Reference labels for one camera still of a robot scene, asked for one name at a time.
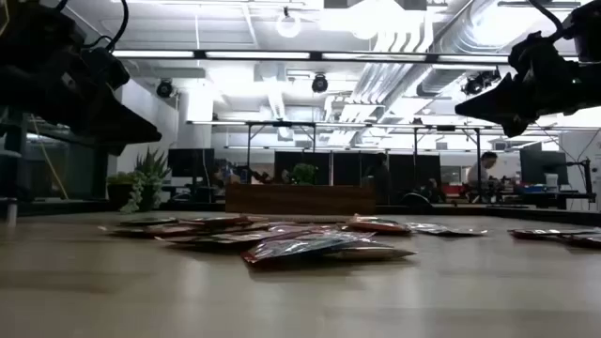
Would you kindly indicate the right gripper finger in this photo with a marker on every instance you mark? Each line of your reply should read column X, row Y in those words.
column 497, row 105
column 516, row 126

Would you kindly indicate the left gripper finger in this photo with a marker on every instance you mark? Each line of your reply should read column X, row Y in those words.
column 103, row 141
column 122, row 119

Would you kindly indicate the red strawberry tea packet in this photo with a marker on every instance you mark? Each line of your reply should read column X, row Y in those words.
column 549, row 232
column 220, row 219
column 300, row 249

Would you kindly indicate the orange peach tea packet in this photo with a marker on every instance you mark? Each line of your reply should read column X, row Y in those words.
column 305, row 230
column 211, row 239

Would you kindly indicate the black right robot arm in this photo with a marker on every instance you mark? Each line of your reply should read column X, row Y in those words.
column 587, row 33

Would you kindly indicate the wooden three-compartment tea box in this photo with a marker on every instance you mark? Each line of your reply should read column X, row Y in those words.
column 300, row 199

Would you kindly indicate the black ceiling spotlight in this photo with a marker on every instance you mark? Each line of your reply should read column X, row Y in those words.
column 164, row 88
column 479, row 82
column 319, row 83

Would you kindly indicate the black computer monitor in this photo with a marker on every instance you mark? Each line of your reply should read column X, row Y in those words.
column 190, row 162
column 540, row 164

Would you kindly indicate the potted green succulent plant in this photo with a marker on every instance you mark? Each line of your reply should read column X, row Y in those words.
column 145, row 173

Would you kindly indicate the blue bin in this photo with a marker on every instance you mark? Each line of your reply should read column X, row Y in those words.
column 533, row 188

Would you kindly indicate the white cup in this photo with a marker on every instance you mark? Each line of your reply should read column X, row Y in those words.
column 551, row 181

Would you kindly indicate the black background desk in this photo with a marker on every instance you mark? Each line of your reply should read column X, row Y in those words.
column 549, row 199

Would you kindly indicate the long LED light bar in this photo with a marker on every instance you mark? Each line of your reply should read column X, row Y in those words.
column 257, row 55

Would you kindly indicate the black partition screen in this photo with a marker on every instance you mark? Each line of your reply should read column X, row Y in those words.
column 357, row 166

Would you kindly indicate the green background plant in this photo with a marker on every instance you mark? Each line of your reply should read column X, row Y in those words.
column 304, row 173

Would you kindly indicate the round ceiling lamp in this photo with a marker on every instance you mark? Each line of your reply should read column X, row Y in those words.
column 288, row 26

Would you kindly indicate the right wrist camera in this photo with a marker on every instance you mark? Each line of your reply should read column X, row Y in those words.
column 525, row 52

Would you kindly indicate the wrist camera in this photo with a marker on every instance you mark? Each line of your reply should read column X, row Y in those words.
column 105, row 68
column 525, row 52

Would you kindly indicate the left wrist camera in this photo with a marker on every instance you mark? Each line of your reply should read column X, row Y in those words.
column 105, row 68

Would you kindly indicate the black workstation frame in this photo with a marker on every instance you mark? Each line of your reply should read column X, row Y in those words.
column 446, row 127
column 282, row 124

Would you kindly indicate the silver ventilation duct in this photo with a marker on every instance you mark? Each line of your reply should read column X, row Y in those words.
column 465, row 33

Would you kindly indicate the black aluminium table frame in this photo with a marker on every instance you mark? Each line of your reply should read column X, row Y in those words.
column 540, row 216

